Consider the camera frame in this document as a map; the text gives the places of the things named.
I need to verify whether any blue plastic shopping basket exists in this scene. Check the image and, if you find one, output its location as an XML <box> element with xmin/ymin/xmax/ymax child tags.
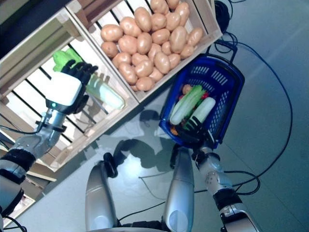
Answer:
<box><xmin>158</xmin><ymin>44</ymin><xmax>245</xmax><ymax>149</ymax></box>

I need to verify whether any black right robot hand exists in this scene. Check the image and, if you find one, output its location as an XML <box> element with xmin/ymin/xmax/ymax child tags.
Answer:
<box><xmin>175</xmin><ymin>115</ymin><xmax>216</xmax><ymax>147</ymax></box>

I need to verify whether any wooden potato crate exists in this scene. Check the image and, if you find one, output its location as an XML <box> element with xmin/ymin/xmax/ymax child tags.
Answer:
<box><xmin>65</xmin><ymin>0</ymin><xmax>223</xmax><ymax>104</ymax></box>

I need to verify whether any napa cabbage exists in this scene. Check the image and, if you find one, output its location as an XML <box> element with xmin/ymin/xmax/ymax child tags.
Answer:
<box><xmin>190</xmin><ymin>97</ymin><xmax>217</xmax><ymax>124</ymax></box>
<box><xmin>52</xmin><ymin>48</ymin><xmax>126</xmax><ymax>109</ymax></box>
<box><xmin>169</xmin><ymin>84</ymin><xmax>206</xmax><ymax>126</ymax></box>

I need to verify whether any long black floor cable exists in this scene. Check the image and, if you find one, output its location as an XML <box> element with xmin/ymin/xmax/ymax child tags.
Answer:
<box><xmin>224</xmin><ymin>31</ymin><xmax>294</xmax><ymax>196</ymax></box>

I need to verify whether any black round floor object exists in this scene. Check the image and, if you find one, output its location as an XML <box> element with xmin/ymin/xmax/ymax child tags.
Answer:
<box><xmin>214</xmin><ymin>0</ymin><xmax>232</xmax><ymax>34</ymax></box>

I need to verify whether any silver left robot leg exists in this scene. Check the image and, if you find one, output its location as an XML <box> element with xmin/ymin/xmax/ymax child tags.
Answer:
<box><xmin>84</xmin><ymin>152</ymin><xmax>119</xmax><ymax>232</ymax></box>

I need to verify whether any wooden vegetable display shelf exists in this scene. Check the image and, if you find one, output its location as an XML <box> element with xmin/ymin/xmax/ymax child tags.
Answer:
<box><xmin>0</xmin><ymin>0</ymin><xmax>224</xmax><ymax>218</ymax></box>

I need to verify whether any silver right robot leg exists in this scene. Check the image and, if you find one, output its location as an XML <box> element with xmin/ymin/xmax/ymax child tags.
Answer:
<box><xmin>163</xmin><ymin>146</ymin><xmax>196</xmax><ymax>232</ymax></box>

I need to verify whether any wooden cabbage crate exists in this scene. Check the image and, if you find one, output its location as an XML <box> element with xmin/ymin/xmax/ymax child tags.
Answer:
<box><xmin>0</xmin><ymin>7</ymin><xmax>140</xmax><ymax>173</ymax></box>

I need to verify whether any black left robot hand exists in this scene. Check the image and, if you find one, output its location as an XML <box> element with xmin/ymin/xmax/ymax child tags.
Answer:
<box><xmin>44</xmin><ymin>60</ymin><xmax>99</xmax><ymax>114</ymax></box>

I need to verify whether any thin grey cord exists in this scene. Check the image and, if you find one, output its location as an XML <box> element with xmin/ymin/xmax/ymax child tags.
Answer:
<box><xmin>138</xmin><ymin>175</ymin><xmax>168</xmax><ymax>200</ymax></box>

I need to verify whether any silver robot leg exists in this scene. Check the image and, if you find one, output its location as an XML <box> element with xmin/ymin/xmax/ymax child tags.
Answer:
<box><xmin>163</xmin><ymin>146</ymin><xmax>196</xmax><ymax>232</ymax></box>
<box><xmin>84</xmin><ymin>152</ymin><xmax>119</xmax><ymax>232</ymax></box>

